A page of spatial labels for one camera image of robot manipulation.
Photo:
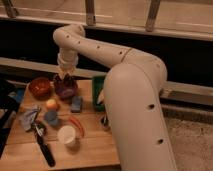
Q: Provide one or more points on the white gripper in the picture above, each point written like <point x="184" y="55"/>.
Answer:
<point x="67" y="62"/>

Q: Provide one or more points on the dark red grape bunch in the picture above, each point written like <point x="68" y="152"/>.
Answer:
<point x="67" y="81"/>

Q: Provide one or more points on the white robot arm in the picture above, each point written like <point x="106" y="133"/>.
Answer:
<point x="131" y="96"/>

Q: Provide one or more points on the purple bowl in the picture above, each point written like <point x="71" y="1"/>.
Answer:
<point x="66" y="92"/>

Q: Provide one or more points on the red bowl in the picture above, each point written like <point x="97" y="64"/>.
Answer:
<point x="39" y="86"/>

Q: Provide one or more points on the blue sponge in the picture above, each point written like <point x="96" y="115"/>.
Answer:
<point x="76" y="104"/>

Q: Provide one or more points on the green tray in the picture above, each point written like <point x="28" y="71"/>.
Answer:
<point x="97" y="86"/>

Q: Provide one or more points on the peach apple fruit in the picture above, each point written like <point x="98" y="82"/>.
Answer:
<point x="52" y="104"/>

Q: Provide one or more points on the yellow banana piece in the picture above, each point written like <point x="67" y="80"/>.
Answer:
<point x="100" y="97"/>

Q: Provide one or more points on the red chili pepper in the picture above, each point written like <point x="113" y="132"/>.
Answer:
<point x="77" y="123"/>

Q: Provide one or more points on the blue object under table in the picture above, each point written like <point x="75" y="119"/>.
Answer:
<point x="17" y="95"/>

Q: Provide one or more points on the grey cloth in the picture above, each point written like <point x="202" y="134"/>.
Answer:
<point x="29" y="116"/>

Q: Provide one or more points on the white cup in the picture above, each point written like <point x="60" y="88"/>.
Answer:
<point x="67" y="135"/>

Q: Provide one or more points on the black chair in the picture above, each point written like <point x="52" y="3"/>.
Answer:
<point x="8" y="105"/>

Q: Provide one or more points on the black handled can opener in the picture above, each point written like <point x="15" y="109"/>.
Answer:
<point x="39" y="131"/>

